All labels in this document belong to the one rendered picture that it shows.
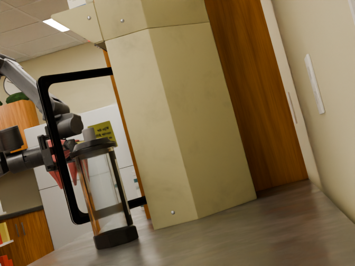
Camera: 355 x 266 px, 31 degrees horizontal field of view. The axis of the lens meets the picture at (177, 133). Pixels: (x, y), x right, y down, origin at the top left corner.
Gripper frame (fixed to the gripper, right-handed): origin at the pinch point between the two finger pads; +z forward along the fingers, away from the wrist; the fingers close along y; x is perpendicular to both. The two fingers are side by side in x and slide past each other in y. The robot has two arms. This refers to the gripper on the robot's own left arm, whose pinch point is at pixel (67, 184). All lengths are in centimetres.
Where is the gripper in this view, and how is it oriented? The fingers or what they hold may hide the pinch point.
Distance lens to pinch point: 206.0
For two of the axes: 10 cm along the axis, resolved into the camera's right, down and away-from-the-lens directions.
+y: 9.6, -2.4, -1.3
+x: 1.3, -0.1, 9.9
